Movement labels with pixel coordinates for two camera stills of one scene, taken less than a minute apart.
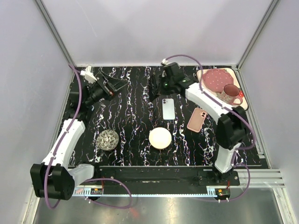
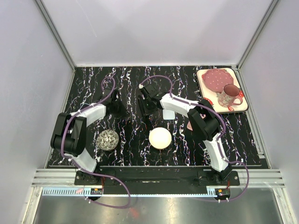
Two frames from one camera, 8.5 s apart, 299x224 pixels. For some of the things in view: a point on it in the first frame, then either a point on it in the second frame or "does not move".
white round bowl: (160, 138) does not move
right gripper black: (160, 89) to (147, 112)
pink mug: (230, 94) does not move
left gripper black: (112, 85) to (124, 112)
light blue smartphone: (168, 108) does not move
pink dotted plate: (215, 80) does not move
